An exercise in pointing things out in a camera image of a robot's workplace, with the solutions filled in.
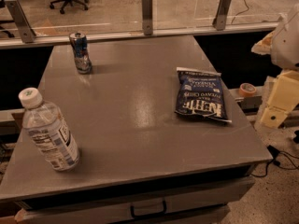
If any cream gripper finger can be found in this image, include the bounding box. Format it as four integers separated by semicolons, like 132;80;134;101
251;32;274;55
261;70;299;128

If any blue kettle chip bag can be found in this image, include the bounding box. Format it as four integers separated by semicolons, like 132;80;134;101
175;67;230;122

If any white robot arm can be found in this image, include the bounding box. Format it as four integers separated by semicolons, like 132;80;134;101
251;4;299;128

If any dented redbull can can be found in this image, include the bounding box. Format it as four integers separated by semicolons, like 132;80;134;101
69;32;92;74

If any metal railing beam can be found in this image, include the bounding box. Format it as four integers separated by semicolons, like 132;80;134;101
0;22;278;49

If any orange tape roll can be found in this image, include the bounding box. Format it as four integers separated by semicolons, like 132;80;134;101
239;83;257;97

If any clear plastic water bottle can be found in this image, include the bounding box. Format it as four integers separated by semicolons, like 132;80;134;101
19;88;79;172

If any right metal glass bracket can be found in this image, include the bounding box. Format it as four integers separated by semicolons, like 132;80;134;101
212;0;232;31

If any metal glass bracket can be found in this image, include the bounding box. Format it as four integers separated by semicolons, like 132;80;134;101
5;0;36;43
212;0;232;31
142;0;153;35

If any black floor cable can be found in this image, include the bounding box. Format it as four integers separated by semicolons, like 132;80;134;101
250;145;299;178

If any middle metal glass bracket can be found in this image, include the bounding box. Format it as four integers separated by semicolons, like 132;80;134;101
142;0;153;35

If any grey drawer with black handle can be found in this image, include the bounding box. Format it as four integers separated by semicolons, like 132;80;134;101
14;176;254;224

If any left metal glass bracket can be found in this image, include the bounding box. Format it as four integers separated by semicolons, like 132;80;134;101
5;0;36;43

